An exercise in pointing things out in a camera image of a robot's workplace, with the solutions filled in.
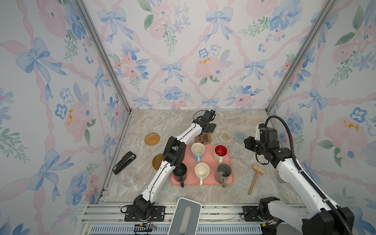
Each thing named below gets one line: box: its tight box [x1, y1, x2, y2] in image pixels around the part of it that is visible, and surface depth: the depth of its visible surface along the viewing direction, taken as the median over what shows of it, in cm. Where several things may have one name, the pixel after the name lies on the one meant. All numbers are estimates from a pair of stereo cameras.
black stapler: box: [112, 151, 137, 175], surface depth 91 cm
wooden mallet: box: [247, 164, 266, 195], surface depth 87 cm
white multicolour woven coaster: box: [218, 130, 234, 144], surface depth 105 cm
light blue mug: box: [190, 141, 206, 164], surface depth 90 cm
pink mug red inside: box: [212, 143, 229, 164], surface depth 92 cm
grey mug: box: [214, 163, 233, 188], surface depth 81 cm
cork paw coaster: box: [194, 132, 212, 145], surface depth 105 cm
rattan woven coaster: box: [144, 132, 161, 146], surface depth 105 cm
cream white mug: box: [194, 162, 211, 186], surface depth 82 cm
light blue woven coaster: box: [232, 130, 249, 143], surface depth 106 cm
